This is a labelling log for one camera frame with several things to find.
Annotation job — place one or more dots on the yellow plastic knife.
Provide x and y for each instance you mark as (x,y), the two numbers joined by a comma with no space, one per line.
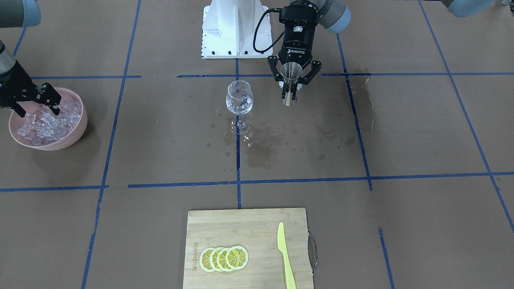
(283,249)

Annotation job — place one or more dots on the front lemon slice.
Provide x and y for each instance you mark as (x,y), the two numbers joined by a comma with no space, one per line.
(205,262)

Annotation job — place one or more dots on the back lemon slice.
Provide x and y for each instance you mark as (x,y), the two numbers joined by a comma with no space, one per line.
(237,257)

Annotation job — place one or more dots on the pile of ice cubes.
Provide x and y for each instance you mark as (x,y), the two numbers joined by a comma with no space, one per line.
(43,127)

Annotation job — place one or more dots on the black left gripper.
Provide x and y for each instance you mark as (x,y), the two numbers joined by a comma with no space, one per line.
(298,42)

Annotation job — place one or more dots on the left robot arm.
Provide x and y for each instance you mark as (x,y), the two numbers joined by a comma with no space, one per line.
(335,16)

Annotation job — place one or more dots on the clear wine glass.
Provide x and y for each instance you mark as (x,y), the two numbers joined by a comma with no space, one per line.
(239,101)

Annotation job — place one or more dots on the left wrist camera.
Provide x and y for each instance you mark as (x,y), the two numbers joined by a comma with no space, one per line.
(300,12)

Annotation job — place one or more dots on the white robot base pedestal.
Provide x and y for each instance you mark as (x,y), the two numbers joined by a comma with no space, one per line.
(228,30)

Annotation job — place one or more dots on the pink bowl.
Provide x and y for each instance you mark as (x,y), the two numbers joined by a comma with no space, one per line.
(15,122)

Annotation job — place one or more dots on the lemon slice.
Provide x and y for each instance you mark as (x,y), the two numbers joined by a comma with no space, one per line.
(237,257)
(214,258)
(205,262)
(221,261)

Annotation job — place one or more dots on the steel double jigger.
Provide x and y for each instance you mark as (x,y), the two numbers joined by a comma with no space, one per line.
(290,71)

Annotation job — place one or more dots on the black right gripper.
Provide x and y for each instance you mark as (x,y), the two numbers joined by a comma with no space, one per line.
(16,86)

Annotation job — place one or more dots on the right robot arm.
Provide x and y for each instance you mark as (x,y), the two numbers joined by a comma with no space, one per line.
(16,14)

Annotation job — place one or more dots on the bamboo cutting board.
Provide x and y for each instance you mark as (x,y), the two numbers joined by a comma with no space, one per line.
(256,230)

